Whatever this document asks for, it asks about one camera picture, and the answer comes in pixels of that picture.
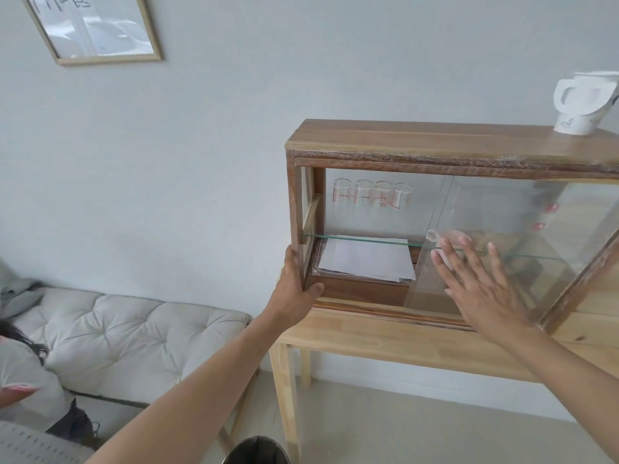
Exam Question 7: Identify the person's left hand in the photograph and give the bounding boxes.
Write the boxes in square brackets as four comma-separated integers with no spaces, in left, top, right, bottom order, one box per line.
[265,245,326,330]

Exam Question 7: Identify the person's right hand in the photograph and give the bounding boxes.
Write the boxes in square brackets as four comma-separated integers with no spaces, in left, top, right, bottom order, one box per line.
[430,237,532,340]

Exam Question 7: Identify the clear sliding glass door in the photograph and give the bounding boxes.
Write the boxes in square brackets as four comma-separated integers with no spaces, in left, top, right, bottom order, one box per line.
[406,174,581,329]

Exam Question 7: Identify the dark wooden glass display cabinet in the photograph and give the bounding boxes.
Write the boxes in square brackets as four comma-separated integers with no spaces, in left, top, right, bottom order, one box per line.
[284,119,619,344]

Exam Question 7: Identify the person's right forearm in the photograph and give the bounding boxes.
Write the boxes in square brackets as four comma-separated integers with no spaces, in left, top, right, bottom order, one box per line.
[496,323,619,459]

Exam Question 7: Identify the person's left forearm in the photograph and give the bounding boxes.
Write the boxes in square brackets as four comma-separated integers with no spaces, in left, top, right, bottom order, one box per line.
[86,311,286,464]

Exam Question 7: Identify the stack of white papers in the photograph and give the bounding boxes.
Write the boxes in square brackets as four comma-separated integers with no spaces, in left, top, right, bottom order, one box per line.
[315,235,417,285]

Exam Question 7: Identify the light wooden table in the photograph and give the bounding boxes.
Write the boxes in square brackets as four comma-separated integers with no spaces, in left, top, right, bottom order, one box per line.
[267,266,619,464]

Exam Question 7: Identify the glass shelf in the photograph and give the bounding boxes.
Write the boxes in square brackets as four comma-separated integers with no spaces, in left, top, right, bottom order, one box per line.
[302,232,574,267]

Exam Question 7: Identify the round metal bin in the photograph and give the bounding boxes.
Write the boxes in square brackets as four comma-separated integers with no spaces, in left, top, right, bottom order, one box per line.
[230,436,292,464]

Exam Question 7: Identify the white tufted cushion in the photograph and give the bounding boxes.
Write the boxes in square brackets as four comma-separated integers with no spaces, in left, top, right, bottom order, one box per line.
[9,286,253,407]

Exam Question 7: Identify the black bag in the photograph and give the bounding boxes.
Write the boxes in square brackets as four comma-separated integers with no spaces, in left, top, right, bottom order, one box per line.
[46,398,101,450]

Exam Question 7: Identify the white garment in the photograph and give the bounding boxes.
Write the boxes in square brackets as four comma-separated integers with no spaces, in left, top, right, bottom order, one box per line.
[0,335,74,423]

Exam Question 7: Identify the grey cloth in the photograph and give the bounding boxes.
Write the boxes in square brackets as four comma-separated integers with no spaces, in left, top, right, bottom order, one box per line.
[0,258,45,320]

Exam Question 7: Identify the grey ribbed garment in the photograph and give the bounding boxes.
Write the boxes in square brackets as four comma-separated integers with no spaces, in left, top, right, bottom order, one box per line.
[0,420,95,464]

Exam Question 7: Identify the wooden framed picture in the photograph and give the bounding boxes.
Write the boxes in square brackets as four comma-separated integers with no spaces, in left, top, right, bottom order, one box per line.
[20,0,163,67]

